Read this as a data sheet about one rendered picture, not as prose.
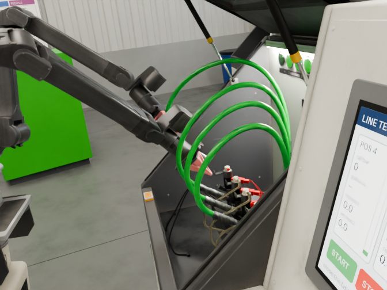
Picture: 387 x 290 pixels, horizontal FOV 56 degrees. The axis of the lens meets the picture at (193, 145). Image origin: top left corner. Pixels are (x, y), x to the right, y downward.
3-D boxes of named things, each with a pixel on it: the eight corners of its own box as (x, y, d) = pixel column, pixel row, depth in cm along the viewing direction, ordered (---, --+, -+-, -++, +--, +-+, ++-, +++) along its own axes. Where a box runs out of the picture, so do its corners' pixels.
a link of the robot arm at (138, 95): (131, 95, 125) (124, 92, 119) (145, 81, 124) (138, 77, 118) (144, 110, 123) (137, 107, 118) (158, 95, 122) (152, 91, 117)
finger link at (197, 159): (217, 173, 106) (192, 153, 105) (201, 190, 108) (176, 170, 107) (216, 164, 113) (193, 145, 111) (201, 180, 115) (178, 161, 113)
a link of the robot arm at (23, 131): (-5, 135, 128) (-14, 137, 123) (14, 115, 127) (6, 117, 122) (14, 154, 129) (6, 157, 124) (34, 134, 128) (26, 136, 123)
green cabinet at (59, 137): (77, 145, 504) (55, 48, 460) (94, 163, 433) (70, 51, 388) (2, 164, 463) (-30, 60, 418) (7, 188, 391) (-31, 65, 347)
